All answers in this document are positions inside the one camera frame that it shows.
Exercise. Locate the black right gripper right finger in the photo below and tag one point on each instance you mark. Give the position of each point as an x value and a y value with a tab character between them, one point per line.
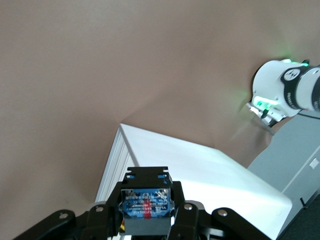
190	220

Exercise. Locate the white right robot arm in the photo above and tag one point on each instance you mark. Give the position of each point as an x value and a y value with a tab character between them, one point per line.
270	80

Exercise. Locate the white drawer cabinet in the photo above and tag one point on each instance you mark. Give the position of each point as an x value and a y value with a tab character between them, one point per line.
200	170

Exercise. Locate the brown table cover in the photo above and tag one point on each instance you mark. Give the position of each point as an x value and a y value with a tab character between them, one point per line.
100	62

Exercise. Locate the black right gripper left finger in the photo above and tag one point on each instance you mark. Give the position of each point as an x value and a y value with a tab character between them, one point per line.
100	220

